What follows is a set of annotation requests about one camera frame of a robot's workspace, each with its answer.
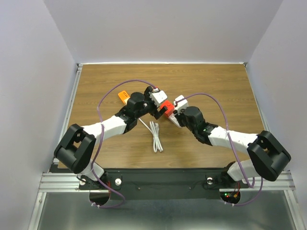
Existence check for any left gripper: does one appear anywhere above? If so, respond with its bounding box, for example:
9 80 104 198
135 87 167 120

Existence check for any white triangular power strip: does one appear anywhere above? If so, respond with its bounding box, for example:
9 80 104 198
168 114 182 128

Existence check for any red cube socket adapter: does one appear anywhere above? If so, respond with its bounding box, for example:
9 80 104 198
160 100 175 118

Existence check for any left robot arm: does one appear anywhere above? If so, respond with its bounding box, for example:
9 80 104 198
54 86 167 189

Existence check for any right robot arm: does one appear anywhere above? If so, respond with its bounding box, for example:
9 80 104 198
173 106 291 187

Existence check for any orange power strip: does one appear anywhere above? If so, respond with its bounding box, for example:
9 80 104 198
118 90 130 105

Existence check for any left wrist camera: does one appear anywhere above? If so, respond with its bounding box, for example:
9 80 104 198
150 88 167 107

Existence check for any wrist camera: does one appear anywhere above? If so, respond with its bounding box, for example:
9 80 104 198
150 88 167 107
173 95 189 114

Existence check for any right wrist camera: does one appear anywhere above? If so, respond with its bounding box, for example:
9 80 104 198
173 95 189 114

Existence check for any white power strip cord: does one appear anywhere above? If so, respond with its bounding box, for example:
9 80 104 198
138 117 164 153

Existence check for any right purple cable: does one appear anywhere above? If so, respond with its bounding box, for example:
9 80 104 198
175 93 264 207

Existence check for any purple cable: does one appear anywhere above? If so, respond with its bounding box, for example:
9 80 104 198
91 80 159 209
175 93 264 207

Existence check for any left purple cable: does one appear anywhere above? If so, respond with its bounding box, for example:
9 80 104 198
91 80 159 209

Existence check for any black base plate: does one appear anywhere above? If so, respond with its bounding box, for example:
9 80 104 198
79 168 250 201

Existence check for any aluminium frame rail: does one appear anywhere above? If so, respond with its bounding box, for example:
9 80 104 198
28 62 83 230

